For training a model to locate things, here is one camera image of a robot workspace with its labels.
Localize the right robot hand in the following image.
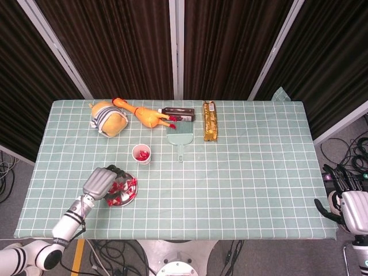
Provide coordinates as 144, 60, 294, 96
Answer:
313, 163, 368, 234

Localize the yellow floor tape strip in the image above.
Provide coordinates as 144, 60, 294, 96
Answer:
71, 239, 86, 276

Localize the green checked tablecloth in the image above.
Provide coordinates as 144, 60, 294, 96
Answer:
13, 86, 339, 242

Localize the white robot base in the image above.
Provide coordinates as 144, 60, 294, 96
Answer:
137, 239, 219, 276

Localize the yellow striped plush toy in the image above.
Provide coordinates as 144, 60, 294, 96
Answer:
88, 100, 129, 139

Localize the light green comb brush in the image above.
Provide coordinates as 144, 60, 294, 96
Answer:
166, 120, 194, 164

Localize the grey partition frame post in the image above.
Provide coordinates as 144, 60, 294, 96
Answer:
247, 0, 306, 101
168, 0, 185, 101
16, 0, 93, 100

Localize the white paper cup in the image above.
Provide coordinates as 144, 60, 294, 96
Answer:
131, 143, 152, 167

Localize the black cable with switch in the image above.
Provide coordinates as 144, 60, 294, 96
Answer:
220, 240, 245, 276

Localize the dark grape juice carton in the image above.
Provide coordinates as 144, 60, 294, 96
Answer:
157, 106, 196, 122

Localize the dark brown curtain panel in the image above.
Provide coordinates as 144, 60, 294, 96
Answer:
254, 0, 368, 140
183, 0, 294, 101
0, 0, 86, 162
34, 0, 175, 100

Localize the gold foil snack pack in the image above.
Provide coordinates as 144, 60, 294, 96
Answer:
202, 100, 219, 142

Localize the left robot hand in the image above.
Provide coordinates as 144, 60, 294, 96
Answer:
82, 164, 127, 201

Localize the grey metal tube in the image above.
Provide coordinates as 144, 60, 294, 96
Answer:
342, 243, 350, 276

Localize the round steel plate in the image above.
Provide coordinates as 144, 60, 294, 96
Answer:
105, 171, 139, 207

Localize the orange rubber chicken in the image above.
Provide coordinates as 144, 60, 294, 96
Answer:
111, 97, 178, 129

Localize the grey partition frame rail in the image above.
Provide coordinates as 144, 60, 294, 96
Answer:
312, 99, 368, 146
0, 143, 36, 167

